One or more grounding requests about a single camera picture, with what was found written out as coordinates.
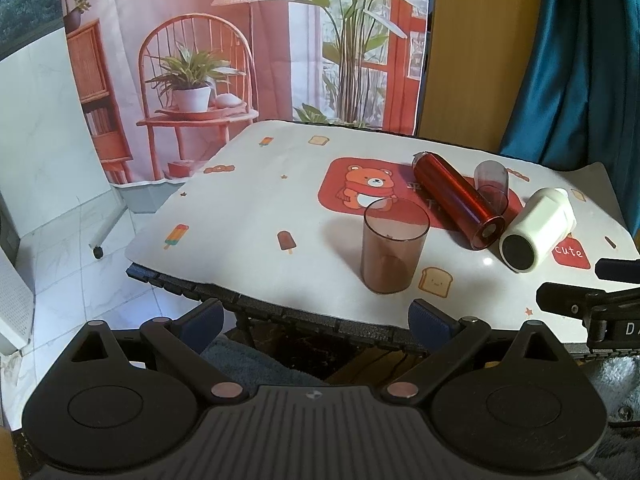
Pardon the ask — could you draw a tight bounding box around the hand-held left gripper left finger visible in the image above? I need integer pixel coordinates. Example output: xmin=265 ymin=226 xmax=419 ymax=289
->
xmin=70 ymin=299 xmax=246 ymax=402

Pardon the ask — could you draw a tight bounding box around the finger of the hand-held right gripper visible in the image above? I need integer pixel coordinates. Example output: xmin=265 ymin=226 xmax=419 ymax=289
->
xmin=595 ymin=258 xmax=640 ymax=284
xmin=536 ymin=282 xmax=608 ymax=319

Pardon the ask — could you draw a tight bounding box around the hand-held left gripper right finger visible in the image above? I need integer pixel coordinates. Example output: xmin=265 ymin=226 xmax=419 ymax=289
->
xmin=385 ymin=298 xmax=568 ymax=403

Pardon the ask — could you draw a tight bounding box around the white cup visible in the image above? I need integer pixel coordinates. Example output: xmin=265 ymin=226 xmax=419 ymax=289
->
xmin=499 ymin=187 xmax=579 ymax=274

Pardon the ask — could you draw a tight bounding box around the brown transparent cup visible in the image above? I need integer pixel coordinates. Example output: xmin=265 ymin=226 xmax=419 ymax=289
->
xmin=361 ymin=198 xmax=431 ymax=295

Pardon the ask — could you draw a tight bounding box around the small clear cup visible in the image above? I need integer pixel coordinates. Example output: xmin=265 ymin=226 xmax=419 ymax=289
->
xmin=473 ymin=160 xmax=510 ymax=217

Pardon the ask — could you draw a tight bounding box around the grey fluffy cloth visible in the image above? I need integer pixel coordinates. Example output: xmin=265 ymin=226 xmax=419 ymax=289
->
xmin=580 ymin=354 xmax=640 ymax=480

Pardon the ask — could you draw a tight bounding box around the black folding table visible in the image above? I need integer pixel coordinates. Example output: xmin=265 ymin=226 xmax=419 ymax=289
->
xmin=125 ymin=262 xmax=593 ymax=366

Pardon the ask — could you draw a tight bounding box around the red metal bottle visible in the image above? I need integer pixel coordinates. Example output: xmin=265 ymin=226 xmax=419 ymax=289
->
xmin=412 ymin=151 xmax=507 ymax=251

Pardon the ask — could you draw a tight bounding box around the backdrop stand leg with wheel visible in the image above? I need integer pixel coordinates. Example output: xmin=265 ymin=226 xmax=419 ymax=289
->
xmin=90 ymin=194 xmax=129 ymax=261

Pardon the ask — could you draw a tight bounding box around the printed bear tablecloth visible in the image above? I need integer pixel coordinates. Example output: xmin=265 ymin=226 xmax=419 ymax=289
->
xmin=125 ymin=119 xmax=640 ymax=350

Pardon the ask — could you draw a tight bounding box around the teal curtain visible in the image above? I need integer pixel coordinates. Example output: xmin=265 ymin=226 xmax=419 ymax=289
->
xmin=497 ymin=0 xmax=640 ymax=172

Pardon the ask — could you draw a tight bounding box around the wooden board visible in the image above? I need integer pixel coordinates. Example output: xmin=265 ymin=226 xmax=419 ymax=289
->
xmin=416 ymin=0 xmax=547 ymax=154

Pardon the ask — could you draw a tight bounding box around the printed room backdrop cloth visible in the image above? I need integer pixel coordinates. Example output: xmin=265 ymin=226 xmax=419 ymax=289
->
xmin=59 ymin=0 xmax=439 ymax=215

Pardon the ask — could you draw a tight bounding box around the window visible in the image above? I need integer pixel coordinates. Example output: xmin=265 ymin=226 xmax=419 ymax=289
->
xmin=0 ymin=0 xmax=67 ymax=61

